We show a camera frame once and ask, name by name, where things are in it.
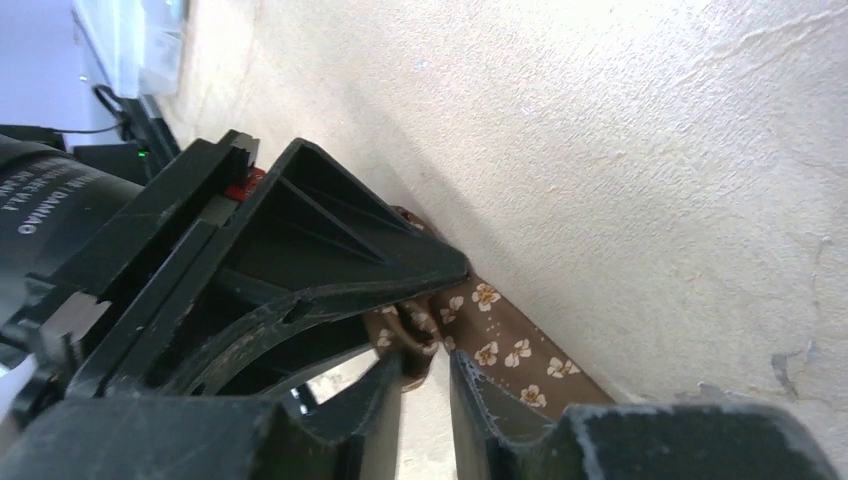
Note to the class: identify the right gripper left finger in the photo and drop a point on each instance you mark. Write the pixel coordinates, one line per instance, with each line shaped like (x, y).
(355, 434)

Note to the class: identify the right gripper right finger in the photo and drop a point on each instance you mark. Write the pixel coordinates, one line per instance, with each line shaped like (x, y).
(495, 435)

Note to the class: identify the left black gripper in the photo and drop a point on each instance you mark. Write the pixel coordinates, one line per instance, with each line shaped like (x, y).
(78, 245)

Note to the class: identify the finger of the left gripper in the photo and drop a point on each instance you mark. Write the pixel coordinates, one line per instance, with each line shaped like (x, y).
(309, 225)

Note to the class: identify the brown floral tie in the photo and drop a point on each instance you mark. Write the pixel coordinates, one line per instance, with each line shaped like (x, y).
(476, 319)

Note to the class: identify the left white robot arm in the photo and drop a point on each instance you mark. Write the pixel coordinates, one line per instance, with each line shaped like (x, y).
(209, 276)

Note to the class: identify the clear plastic screw box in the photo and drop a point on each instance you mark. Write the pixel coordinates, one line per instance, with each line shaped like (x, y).
(139, 43)

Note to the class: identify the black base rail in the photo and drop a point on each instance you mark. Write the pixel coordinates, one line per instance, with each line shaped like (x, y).
(144, 146)

